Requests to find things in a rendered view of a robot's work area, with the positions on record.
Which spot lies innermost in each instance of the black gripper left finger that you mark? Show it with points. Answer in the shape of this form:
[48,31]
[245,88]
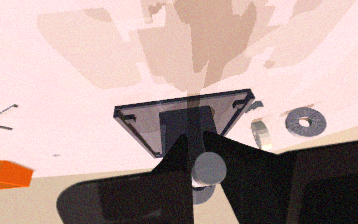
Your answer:
[163,194]

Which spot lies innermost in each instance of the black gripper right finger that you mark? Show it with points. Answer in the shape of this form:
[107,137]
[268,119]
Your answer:
[267,188]

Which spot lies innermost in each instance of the orange shallow tray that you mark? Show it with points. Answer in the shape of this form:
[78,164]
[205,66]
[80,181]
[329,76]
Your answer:
[13,175]

